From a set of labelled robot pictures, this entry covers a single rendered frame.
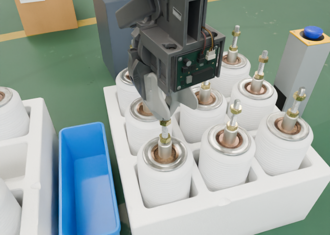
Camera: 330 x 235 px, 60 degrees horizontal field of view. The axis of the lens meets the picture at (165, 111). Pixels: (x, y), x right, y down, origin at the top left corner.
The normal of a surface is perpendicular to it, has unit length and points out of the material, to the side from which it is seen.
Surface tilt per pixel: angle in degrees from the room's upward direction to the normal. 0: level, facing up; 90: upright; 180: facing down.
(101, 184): 0
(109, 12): 90
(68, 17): 90
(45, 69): 0
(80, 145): 88
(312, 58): 90
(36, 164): 0
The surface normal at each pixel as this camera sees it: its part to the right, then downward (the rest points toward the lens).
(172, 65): -0.86, 0.34
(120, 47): 0.42, 0.61
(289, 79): -0.96, 0.18
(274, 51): 0.00, -0.74
